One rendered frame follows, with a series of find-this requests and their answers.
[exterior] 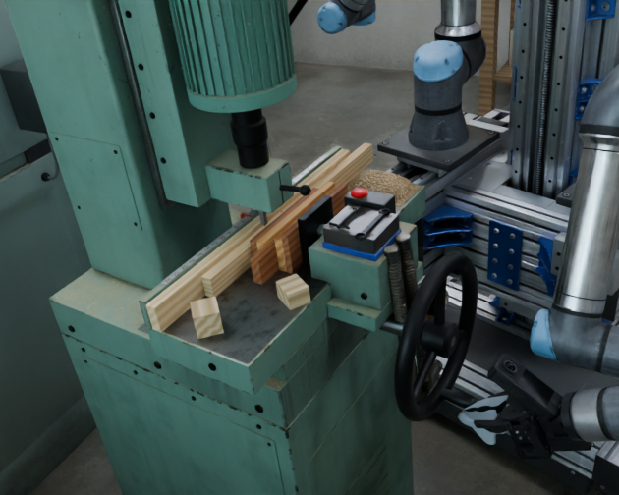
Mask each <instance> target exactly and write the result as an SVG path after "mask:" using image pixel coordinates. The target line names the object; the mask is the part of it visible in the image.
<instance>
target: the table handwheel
mask: <svg viewBox="0 0 619 495"><path fill-rule="evenodd" d="M456 269H457V270H458V272H459V274H460V277H461V283H462V304H461V313H460V319H459V324H458V327H457V325H456V323H453V322H450V321H446V320H445V298H446V282H447V277H448V275H449V274H450V273H451V272H453V271H454V270H456ZM434 297H435V314H434V317H431V318H430V319H428V320H427V321H426V322H424V321H425V318H426V315H427V313H428V310H429V308H430V305H431V303H432V301H433V299H434ZM477 306H478V278H477V273H476V270H475V267H474V265H473V263H472V262H471V260H470V259H469V258H468V257H467V256H466V255H464V254H462V253H458V252H453V253H449V254H447V255H445V256H443V257H442V258H440V259H439V260H438V261H437V262H436V263H435V264H434V265H433V266H432V267H431V268H430V270H429V271H428V272H427V274H426V275H425V277H424V279H423V280H422V283H421V284H420V286H419V288H418V290H417V292H416V294H415V296H414V299H413V301H412V303H411V306H410V308H409V311H408V314H407V317H406V320H405V322H403V323H400V322H397V321H396V320H395V316H394V312H393V313H392V314H391V315H390V316H389V317H388V319H387V320H386V321H385V322H384V324H383V325H382V326H381V327H380V328H379V330H382V331H385V332H388V333H392V334H395V335H398V336H401V337H400V341H399V346H398V351H397V356H396V363H395V374H394V389H395V397H396V402H397V405H398V408H399V410H400V412H401V413H402V415H403V416H404V417H405V418H407V419H408V420H411V421H423V420H426V419H428V418H430V417H431V416H432V415H433V414H435V413H436V412H437V411H438V409H439V408H440V407H441V406H442V404H443V403H444V402H445V399H443V398H441V392H442V390H443V389H448V390H452V388H453V386H454V384H455V382H456V380H457V378H458V376H459V373H460V371H461V368H462V366H463V363H464V360H465V358H466V355H467V351H468V348H469V345H470V342H471V338H472V334H473V330H474V325H475V320H476V314H477ZM418 342H420V346H421V348H422V350H423V351H424V352H426V354H425V356H424V359H423V361H422V365H421V368H420V370H419V372H418V375H417V377H416V379H415V381H414V383H413V370H414V362H415V356H416V351H417V346H418ZM437 356H440V357H443V358H447V357H449V359H448V360H447V363H446V365H445V367H444V370H443V372H442V374H441V376H440V378H439V380H438V381H437V383H436V385H435V386H434V388H433V390H432V391H431V392H430V394H429V395H428V396H427V397H426V399H425V400H424V401H422V402H421V403H420V404H418V405H417V404H416V402H417V400H418V397H419V395H420V392H421V390H422V386H423V384H424V381H425V379H426V378H427V376H428V374H429V372H430V369H431V367H432V365H433V363H434V361H435V359H436V357H437Z"/></svg>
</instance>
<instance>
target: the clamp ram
mask: <svg viewBox="0 0 619 495"><path fill-rule="evenodd" d="M333 218H334V216H333V206H332V197H331V196H328V195H325V196H324V197H323V198H321V199H320V200H319V201H318V202H317V203H315V204H314V205H313V206H312V207H311V208H310V209H308V210H307V211H306V212H305V213H304V214H303V215H301V216H300V217H299V218H298V227H299V235H300V242H301V250H302V257H303V262H304V263H307V264H310V256H309V247H310V246H311V245H312V244H313V243H314V242H316V241H317V240H318V239H319V238H320V237H321V236H322V235H323V227H324V226H325V225H326V224H327V223H328V222H329V221H330V220H332V219H333Z"/></svg>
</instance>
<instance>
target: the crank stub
mask: <svg viewBox="0 0 619 495"><path fill-rule="evenodd" d="M441 398H443V399H445V400H447V401H449V402H451V403H453V404H455V405H457V406H459V407H461V408H464V409H465V408H466V407H468V406H470V405H472V404H474V403H475V402H476V399H475V398H474V397H473V396H471V395H469V394H466V393H463V392H458V391H454V390H448V389H443V390H442V392H441Z"/></svg>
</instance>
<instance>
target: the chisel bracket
mask: <svg viewBox="0 0 619 495"><path fill-rule="evenodd" d="M204 168H205V173H206V177H207V181H208V186H209V191H210V196H211V199H216V200H220V201H224V202H228V203H232V204H236V205H240V206H244V207H247V208H251V209H255V210H259V211H263V212H267V213H273V212H274V211H275V210H277V209H278V208H279V207H280V206H282V205H283V204H284V203H285V202H286V201H288V200H289V199H290V198H291V197H293V196H294V192H287V191H280V189H279V188H280V186H281V185H287V186H292V185H293V184H292V176H291V169H290V162H289V161H286V160H281V159H276V158H271V157H269V162H268V163H267V164H265V165H264V166H261V167H258V168H244V167H242V166H241V165H240V161H239V155H238V151H237V150H232V149H227V150H226V151H224V152H223V153H221V154H219V155H218V156H216V157H215V158H213V159H212V160H210V161H209V162H207V163H206V164H205V165H204Z"/></svg>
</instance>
